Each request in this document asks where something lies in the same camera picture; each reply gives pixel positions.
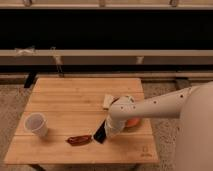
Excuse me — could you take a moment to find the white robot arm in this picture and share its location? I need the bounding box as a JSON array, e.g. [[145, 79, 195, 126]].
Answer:
[[104, 82, 213, 171]]

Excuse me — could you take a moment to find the wooden table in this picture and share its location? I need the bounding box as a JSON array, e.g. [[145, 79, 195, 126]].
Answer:
[[4, 78, 158, 164]]

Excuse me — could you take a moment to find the orange bowl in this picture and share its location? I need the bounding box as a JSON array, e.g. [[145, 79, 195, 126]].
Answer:
[[125, 118, 140, 128]]

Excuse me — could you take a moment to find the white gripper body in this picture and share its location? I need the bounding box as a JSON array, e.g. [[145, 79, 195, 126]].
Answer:
[[104, 117, 125, 137]]

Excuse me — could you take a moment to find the black table leg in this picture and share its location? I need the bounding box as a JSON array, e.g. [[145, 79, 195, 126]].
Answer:
[[24, 72, 37, 88]]

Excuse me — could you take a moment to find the black eraser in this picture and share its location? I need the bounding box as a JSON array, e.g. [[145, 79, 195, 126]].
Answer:
[[93, 123, 106, 143]]

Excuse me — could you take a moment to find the red-brown snack wrapper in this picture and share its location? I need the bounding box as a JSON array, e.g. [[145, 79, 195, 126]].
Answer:
[[67, 135, 92, 145]]

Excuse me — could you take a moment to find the small white block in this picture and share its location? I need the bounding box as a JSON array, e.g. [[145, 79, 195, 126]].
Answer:
[[102, 94, 114, 109]]

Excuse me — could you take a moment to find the white plastic cup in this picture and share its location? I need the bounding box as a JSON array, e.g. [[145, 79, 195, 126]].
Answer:
[[24, 113, 48, 137]]

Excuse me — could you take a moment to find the white tape piece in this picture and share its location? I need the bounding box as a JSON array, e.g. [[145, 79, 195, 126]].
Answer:
[[136, 56, 144, 65]]

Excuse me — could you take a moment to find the blue power strip box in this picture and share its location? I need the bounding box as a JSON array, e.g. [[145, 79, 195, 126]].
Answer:
[[176, 79, 190, 89]]

